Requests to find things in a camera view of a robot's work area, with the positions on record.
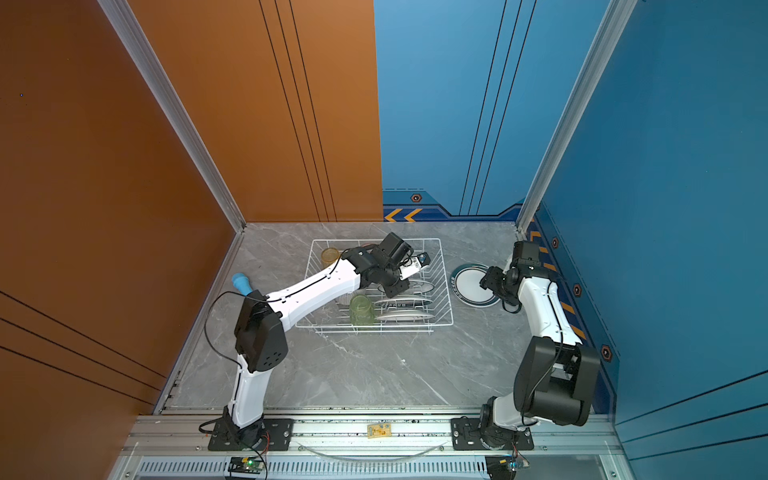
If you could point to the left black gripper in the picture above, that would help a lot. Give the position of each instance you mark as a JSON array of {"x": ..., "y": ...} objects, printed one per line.
[{"x": 396, "y": 291}]

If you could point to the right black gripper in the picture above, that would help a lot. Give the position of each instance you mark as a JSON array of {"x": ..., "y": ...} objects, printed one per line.
[{"x": 490, "y": 280}]

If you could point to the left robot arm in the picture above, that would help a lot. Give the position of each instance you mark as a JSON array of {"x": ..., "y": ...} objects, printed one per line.
[{"x": 264, "y": 320}]

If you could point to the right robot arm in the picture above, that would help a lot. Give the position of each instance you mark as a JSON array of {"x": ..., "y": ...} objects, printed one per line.
[{"x": 556, "y": 380}]

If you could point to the yellow glass cup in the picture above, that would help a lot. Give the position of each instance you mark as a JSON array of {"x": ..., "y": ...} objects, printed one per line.
[{"x": 329, "y": 256}]

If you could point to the green glass cup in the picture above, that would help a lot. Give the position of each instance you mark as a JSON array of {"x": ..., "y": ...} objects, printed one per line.
[{"x": 362, "y": 311}]

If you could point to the blue cylindrical tool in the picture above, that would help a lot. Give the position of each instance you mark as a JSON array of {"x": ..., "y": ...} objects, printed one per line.
[{"x": 242, "y": 284}]

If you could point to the yellow sticker tag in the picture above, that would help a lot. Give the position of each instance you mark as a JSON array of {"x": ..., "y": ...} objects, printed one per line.
[{"x": 379, "y": 430}]

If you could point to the right circuit board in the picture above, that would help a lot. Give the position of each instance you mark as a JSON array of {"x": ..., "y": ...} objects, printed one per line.
[{"x": 504, "y": 467}]

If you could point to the left green circuit board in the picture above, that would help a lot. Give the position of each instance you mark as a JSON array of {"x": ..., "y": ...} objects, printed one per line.
[{"x": 246, "y": 467}]

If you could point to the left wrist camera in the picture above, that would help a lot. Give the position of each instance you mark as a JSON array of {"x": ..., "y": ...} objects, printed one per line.
[{"x": 414, "y": 264}]

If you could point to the white wire dish rack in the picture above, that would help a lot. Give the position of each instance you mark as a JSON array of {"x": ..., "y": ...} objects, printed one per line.
[{"x": 334, "y": 318}]

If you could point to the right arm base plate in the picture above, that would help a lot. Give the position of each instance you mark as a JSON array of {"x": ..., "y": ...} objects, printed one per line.
[{"x": 468, "y": 434}]

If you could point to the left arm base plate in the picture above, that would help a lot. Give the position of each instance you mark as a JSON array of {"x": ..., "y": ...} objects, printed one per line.
[{"x": 269, "y": 434}]

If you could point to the right aluminium corner post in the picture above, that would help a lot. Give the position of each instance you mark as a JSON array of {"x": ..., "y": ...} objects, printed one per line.
[{"x": 608, "y": 34}]

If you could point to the aluminium corner post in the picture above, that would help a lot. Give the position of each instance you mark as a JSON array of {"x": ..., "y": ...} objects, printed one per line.
[
  {"x": 608, "y": 34},
  {"x": 129, "y": 31}
]

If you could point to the left aluminium corner post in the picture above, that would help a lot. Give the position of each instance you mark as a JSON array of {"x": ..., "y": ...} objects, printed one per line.
[{"x": 129, "y": 31}]

